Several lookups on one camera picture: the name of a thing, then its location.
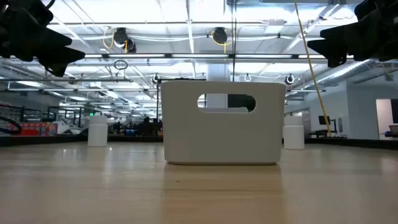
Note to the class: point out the black monitor on stand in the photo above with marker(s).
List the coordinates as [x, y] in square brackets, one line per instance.
[325, 120]

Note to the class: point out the white pill bottle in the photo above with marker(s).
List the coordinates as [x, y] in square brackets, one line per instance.
[97, 133]
[293, 137]

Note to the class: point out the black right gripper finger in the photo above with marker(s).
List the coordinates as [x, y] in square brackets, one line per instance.
[376, 40]
[332, 53]

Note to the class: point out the red box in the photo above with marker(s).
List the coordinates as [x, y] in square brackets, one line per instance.
[34, 128]

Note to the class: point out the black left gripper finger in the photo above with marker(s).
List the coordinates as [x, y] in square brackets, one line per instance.
[28, 40]
[62, 60]

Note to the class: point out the white plastic basket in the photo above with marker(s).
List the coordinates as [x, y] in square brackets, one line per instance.
[217, 137]

